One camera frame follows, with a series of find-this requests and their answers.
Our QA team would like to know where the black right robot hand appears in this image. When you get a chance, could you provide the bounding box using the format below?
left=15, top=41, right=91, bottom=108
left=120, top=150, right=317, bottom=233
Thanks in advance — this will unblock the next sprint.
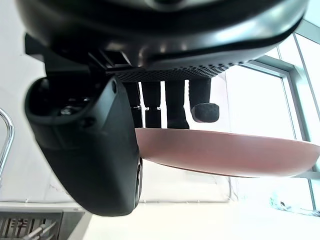
left=14, top=0, right=309, bottom=217

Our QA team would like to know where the pink bowl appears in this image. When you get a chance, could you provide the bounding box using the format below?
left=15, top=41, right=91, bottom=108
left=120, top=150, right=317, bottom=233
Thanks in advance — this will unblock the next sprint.
left=134, top=127, right=320, bottom=179

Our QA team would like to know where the chrome sink faucet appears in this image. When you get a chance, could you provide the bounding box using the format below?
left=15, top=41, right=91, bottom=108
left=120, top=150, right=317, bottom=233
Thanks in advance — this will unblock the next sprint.
left=0, top=107, right=15, bottom=187

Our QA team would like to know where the grey metal sink drying rack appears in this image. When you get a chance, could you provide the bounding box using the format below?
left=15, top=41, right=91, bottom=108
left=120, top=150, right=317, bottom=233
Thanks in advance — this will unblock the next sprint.
left=0, top=211, right=63, bottom=240

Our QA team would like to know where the grey window frame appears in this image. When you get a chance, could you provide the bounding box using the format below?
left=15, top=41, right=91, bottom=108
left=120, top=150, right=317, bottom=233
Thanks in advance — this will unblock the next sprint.
left=239, top=19, right=320, bottom=211

